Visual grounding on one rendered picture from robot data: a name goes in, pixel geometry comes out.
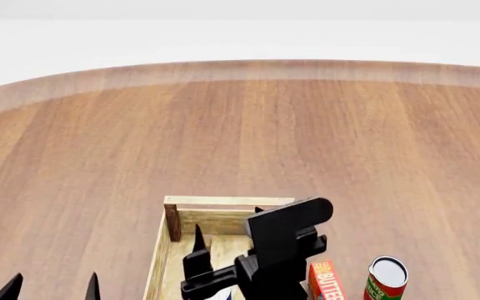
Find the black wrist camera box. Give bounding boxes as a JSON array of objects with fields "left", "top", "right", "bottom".
[{"left": 246, "top": 196, "right": 334, "bottom": 263}]

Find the light wooden tray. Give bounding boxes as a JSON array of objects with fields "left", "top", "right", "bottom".
[{"left": 142, "top": 195, "right": 298, "bottom": 300}]

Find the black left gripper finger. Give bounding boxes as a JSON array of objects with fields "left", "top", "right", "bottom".
[
  {"left": 84, "top": 271, "right": 103, "bottom": 300},
  {"left": 0, "top": 272, "right": 24, "bottom": 300}
]

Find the red butter box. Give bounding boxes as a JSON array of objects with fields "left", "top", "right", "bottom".
[{"left": 307, "top": 258, "right": 348, "bottom": 300}]

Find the red green tomato sauce can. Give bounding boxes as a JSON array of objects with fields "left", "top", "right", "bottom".
[{"left": 363, "top": 255, "right": 409, "bottom": 300}]

